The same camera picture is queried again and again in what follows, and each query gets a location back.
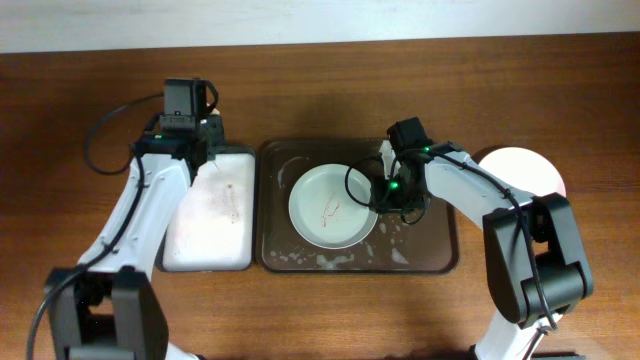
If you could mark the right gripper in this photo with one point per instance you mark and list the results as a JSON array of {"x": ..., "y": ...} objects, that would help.
[{"x": 379, "y": 198}]

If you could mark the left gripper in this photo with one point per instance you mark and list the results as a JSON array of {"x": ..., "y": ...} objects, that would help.
[{"x": 217, "y": 129}]

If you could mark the pale blue-grey plate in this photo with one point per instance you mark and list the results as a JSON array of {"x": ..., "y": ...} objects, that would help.
[{"x": 327, "y": 206}]

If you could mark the white plate red stain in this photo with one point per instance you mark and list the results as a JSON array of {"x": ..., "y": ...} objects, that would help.
[{"x": 524, "y": 169}]

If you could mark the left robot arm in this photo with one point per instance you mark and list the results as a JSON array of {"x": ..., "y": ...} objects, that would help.
[{"x": 105, "y": 306}]

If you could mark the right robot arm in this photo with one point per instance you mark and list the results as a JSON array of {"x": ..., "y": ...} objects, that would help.
[{"x": 536, "y": 264}]

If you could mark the large brown plastic tray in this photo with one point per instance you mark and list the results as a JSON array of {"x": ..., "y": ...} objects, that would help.
[{"x": 428, "y": 247}]

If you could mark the small tray with white foam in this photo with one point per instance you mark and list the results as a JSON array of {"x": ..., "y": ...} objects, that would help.
[{"x": 213, "y": 226}]

